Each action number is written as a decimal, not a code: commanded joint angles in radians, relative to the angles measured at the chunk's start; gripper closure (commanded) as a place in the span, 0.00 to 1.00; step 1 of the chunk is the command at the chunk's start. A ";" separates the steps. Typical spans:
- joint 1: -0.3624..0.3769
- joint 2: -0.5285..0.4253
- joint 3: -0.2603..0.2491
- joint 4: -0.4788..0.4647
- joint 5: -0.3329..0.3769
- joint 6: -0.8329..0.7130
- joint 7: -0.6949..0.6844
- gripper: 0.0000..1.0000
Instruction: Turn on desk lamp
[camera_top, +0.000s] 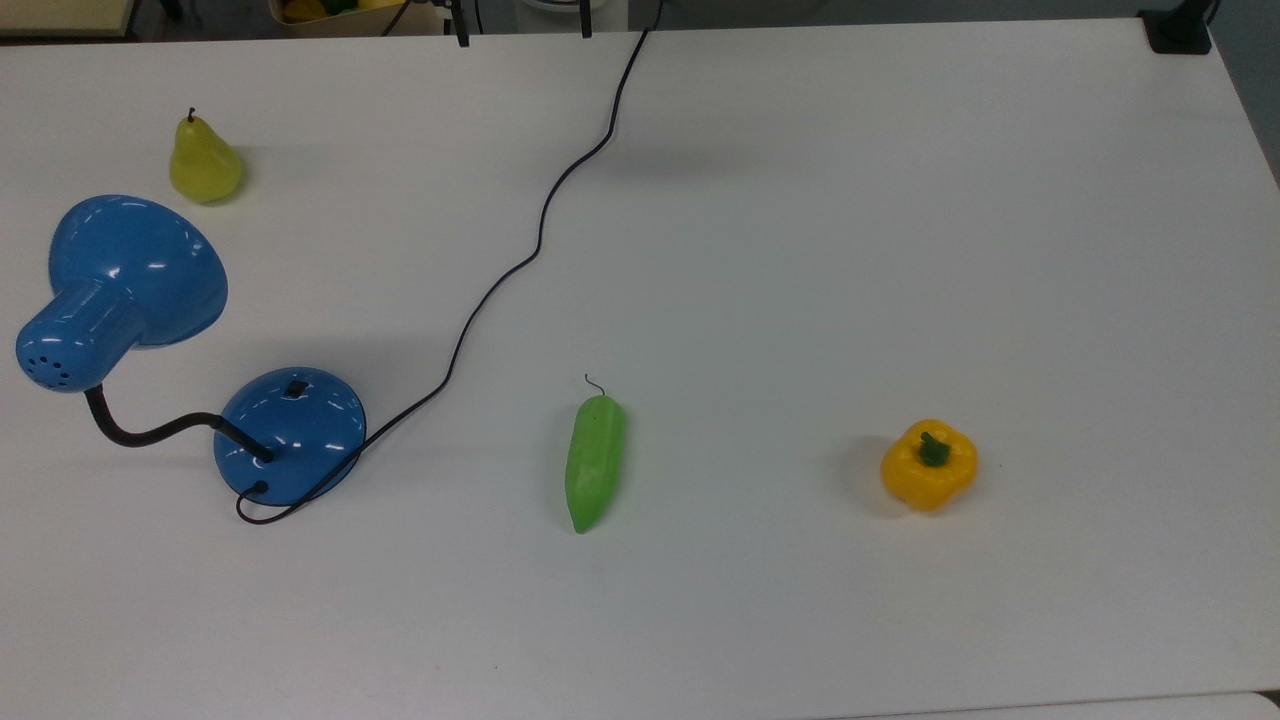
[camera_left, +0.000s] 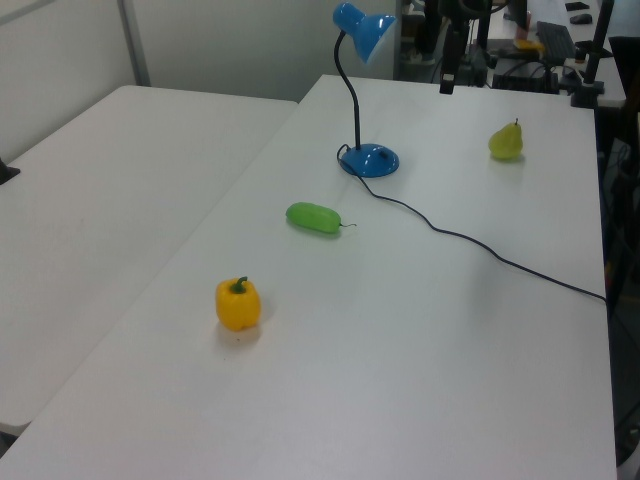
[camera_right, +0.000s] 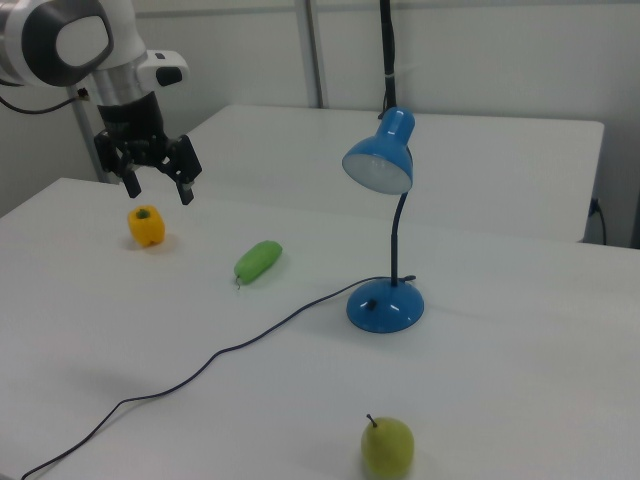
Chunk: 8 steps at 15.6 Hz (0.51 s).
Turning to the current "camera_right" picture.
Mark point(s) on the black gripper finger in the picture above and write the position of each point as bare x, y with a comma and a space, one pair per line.
186, 172
131, 184

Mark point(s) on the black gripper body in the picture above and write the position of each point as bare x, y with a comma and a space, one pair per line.
132, 120

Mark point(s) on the blue desk lamp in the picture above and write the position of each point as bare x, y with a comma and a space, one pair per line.
385, 307

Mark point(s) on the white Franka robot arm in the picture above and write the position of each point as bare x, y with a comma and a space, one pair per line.
125, 30

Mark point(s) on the yellow bell pepper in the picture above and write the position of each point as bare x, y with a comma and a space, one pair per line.
147, 230

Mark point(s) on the green cucumber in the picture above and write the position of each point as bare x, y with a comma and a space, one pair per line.
257, 260

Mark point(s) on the white adjacent table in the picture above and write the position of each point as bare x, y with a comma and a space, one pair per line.
500, 175

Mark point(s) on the yellow-green pear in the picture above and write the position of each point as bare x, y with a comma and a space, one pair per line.
387, 447

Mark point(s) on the grey metal post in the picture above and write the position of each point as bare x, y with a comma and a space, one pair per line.
85, 125

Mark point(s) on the black camera stand pole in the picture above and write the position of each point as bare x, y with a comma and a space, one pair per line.
387, 50

